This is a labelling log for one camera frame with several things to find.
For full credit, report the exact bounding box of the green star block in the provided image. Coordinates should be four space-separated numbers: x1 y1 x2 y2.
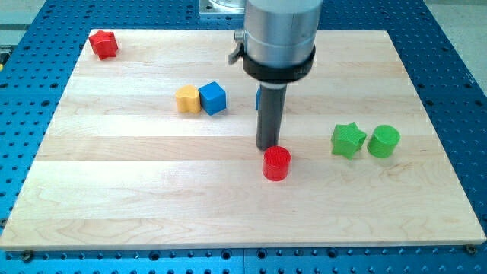
331 122 367 160

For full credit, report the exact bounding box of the yellow heart block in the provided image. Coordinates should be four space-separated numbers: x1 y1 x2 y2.
175 84 201 113

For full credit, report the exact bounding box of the red star block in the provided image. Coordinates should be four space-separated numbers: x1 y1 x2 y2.
88 30 118 60

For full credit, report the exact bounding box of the wooden board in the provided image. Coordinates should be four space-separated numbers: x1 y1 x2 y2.
1 30 485 250

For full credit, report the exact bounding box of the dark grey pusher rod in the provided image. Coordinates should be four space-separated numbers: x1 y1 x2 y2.
256 82 287 151

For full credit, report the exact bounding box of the blue cube block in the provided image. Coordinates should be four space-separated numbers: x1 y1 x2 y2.
199 81 227 116

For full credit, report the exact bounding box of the green cylinder block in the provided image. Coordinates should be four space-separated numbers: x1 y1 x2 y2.
367 125 400 158

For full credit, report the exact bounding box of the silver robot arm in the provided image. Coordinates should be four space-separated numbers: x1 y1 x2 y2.
228 0 323 84

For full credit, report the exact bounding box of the blue block behind rod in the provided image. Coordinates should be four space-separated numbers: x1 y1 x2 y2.
255 86 261 111

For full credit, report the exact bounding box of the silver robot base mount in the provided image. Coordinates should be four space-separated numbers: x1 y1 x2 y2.
198 0 246 16

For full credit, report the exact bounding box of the red cylinder block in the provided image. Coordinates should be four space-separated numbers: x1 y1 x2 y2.
263 146 291 181

